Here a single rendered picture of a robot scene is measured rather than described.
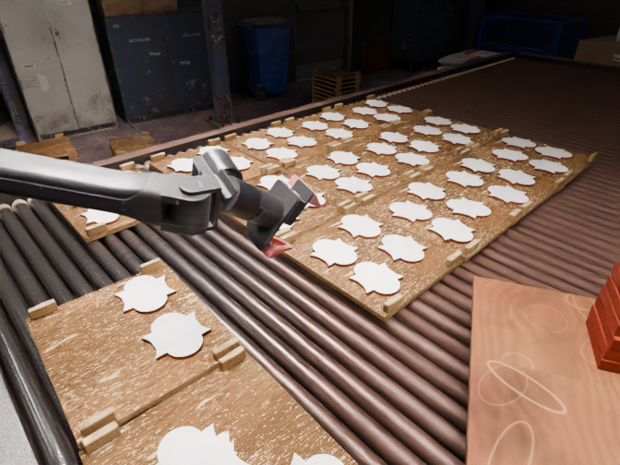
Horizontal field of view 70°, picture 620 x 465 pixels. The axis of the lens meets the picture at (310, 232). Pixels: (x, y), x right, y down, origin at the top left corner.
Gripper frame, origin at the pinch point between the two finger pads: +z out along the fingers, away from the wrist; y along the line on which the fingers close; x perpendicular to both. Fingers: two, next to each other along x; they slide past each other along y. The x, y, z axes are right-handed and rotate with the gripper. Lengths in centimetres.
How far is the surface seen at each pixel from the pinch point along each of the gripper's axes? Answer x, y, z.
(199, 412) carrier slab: 8.9, 39.2, -2.6
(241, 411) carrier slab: 13.1, 34.6, 2.0
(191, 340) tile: -8.1, 37.3, 2.8
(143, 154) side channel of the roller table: -119, 37, 33
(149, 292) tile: -29, 42, 3
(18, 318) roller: -41, 63, -16
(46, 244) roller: -72, 61, -5
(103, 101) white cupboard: -439, 102, 143
